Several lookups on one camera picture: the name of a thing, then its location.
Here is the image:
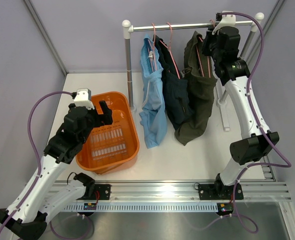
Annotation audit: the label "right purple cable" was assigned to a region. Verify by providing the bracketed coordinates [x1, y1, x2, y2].
[187, 11, 292, 235]

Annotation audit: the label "olive green shorts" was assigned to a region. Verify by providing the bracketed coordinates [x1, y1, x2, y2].
[175, 31, 217, 146]

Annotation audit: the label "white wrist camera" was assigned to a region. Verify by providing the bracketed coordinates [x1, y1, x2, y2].
[72, 88, 95, 110]
[212, 10, 236, 35]

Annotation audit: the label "light blue shorts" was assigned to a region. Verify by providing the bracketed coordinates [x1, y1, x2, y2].
[139, 35, 168, 149]

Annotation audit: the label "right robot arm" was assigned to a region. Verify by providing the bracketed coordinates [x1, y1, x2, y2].
[199, 26, 280, 200]

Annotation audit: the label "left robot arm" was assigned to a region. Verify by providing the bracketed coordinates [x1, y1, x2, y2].
[0, 100, 113, 240]

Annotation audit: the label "aluminium rail frame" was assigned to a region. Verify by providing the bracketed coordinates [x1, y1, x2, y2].
[44, 154, 292, 202]

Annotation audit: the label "white metal clothes rack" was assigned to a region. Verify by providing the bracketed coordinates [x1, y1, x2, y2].
[121, 11, 265, 132]

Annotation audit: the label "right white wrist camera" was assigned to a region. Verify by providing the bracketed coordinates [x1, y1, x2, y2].
[212, 10, 236, 35]

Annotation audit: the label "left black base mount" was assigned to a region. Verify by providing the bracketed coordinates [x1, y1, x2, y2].
[78, 184, 111, 201]

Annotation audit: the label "pink hanger of green shorts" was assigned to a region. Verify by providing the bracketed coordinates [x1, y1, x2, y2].
[195, 19, 216, 78]

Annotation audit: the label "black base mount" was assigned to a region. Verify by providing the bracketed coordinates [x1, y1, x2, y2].
[78, 184, 111, 201]
[193, 182, 244, 201]

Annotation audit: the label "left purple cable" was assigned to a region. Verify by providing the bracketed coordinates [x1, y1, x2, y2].
[0, 91, 95, 240]

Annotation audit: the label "pink hanger of blue shorts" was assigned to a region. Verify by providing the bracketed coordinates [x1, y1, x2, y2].
[141, 22, 163, 75]

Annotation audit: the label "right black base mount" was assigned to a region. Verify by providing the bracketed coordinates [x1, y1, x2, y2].
[193, 182, 244, 201]

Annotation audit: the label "orange plastic laundry basket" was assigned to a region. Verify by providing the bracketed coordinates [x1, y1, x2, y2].
[76, 91, 140, 175]

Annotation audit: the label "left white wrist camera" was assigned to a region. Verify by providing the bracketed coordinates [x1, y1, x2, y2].
[72, 88, 95, 110]

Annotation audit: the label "dark navy shorts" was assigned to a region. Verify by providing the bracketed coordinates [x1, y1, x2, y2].
[155, 36, 194, 130]

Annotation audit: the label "pink hanger of navy shorts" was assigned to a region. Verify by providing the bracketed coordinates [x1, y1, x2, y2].
[160, 21, 183, 79]

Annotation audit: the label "purple cable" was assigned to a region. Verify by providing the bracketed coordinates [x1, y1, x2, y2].
[187, 11, 292, 235]
[0, 91, 95, 240]

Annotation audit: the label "slotted grey cable duct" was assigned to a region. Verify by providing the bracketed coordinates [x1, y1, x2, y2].
[62, 202, 235, 213]

